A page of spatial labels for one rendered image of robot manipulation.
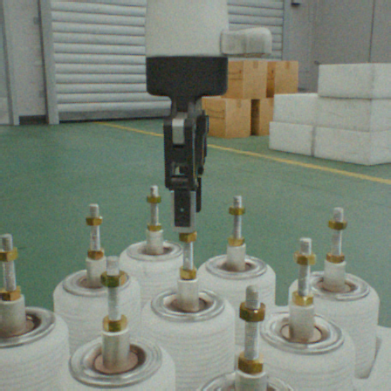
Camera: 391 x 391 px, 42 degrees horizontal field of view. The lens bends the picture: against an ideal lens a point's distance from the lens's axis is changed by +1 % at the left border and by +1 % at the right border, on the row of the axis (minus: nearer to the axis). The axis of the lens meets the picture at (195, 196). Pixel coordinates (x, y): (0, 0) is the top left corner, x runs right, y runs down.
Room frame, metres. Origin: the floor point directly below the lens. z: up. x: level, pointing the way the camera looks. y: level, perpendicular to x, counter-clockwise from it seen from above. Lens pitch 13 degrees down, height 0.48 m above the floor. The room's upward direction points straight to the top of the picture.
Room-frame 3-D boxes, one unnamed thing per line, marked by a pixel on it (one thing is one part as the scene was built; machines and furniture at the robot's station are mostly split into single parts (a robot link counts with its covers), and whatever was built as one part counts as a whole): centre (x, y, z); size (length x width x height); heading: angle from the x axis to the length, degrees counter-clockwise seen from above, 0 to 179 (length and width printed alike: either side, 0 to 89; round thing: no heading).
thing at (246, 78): (4.24, -0.39, 0.45); 0.30 x 0.24 x 0.30; 34
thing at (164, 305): (0.47, 0.01, 0.25); 0.08 x 0.08 x 0.01
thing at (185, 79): (0.47, 0.01, 0.45); 0.08 x 0.08 x 0.09
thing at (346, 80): (2.99, -0.99, 0.45); 0.39 x 0.39 x 0.18; 33
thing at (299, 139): (3.35, -0.77, 0.09); 0.39 x 0.39 x 0.18; 33
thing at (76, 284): (0.53, 0.11, 0.25); 0.08 x 0.08 x 0.01
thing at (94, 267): (0.53, 0.11, 0.26); 0.02 x 0.02 x 0.03
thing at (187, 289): (0.47, 0.01, 0.26); 0.02 x 0.02 x 0.03
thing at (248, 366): (0.31, -0.04, 0.29); 0.02 x 0.02 x 0.01; 48
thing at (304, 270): (0.42, -0.10, 0.30); 0.01 x 0.01 x 0.08; 3
